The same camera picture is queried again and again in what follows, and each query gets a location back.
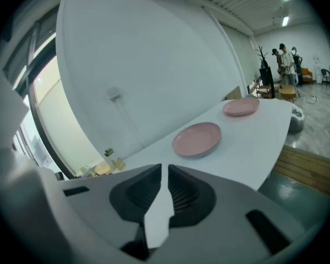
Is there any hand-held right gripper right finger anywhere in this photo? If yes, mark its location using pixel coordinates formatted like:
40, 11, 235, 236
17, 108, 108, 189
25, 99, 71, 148
153, 163, 306, 264

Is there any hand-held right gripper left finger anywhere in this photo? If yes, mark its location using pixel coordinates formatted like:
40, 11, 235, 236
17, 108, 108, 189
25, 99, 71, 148
57, 163, 163, 264

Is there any large pink plate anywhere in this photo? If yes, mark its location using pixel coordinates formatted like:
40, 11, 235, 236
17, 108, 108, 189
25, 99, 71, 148
172, 122, 223, 160

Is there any small pink plate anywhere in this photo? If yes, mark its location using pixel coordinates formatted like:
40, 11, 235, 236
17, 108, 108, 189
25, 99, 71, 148
222, 97, 261, 118

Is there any wooden slatted platform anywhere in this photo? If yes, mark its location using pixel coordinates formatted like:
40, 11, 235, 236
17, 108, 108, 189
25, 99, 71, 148
272, 144, 330, 198

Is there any wooden chair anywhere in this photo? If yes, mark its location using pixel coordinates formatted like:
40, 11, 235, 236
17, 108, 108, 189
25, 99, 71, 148
256, 84, 272, 100

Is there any round wooden coffee table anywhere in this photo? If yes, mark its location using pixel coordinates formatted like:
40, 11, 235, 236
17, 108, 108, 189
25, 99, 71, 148
278, 87, 298, 103

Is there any black standing panel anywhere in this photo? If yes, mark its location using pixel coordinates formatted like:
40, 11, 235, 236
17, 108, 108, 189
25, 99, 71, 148
259, 67, 276, 100

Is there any orange armchair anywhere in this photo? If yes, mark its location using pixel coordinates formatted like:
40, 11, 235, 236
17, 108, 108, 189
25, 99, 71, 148
301, 68, 315, 85

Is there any black branch coat rack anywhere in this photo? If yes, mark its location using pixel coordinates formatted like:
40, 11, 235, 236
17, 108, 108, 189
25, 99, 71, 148
255, 45, 270, 69

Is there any dark wicker chair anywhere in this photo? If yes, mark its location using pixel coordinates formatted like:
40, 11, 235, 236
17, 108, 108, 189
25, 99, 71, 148
320, 68, 330, 87

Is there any white water dispenser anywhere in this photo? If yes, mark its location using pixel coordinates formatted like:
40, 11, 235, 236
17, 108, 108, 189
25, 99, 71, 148
313, 54, 322, 84

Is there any white wall cable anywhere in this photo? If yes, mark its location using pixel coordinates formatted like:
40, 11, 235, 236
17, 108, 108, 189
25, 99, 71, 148
115, 99, 144, 150

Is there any white wall socket box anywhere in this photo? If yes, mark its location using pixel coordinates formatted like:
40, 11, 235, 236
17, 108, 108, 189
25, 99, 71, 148
107, 86, 125, 102

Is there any dark window frame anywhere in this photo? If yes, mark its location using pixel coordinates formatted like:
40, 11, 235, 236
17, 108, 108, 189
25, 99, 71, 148
2, 5, 72, 180

